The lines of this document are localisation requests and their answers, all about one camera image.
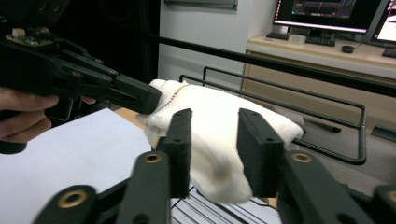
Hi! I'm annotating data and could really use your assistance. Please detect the light wooden desk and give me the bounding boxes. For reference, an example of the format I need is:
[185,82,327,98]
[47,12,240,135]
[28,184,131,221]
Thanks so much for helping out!
[241,35,396,132]

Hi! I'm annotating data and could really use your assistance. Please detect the white towel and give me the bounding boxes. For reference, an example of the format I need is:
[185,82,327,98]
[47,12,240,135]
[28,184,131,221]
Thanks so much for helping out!
[136,78,304,205]

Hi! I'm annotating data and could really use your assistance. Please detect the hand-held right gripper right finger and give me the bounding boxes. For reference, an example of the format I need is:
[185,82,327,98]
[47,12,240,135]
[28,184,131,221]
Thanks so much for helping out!
[235,107,285,199]

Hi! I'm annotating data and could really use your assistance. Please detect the grey wall rail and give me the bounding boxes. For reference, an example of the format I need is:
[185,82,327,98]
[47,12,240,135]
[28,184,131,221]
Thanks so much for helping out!
[163,0,239,11]

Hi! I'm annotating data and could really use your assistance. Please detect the wide computer monitor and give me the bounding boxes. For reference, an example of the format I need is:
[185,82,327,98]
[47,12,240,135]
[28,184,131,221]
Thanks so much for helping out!
[273,0,390,35]

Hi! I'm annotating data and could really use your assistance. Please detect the small clear box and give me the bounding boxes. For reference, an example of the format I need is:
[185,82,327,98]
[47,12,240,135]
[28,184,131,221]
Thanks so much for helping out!
[287,34,307,45]

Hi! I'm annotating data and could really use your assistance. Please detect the computer monitor with white screen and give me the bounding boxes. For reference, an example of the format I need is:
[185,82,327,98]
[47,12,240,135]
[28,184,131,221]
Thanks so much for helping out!
[372,0,396,49]

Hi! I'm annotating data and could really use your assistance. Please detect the black wire rack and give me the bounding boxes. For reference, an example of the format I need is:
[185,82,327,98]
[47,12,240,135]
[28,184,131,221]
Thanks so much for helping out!
[170,65,367,224]

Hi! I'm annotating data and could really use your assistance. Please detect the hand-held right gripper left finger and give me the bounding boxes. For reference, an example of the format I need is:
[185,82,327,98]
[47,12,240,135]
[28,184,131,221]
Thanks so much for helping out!
[156,107,193,200]

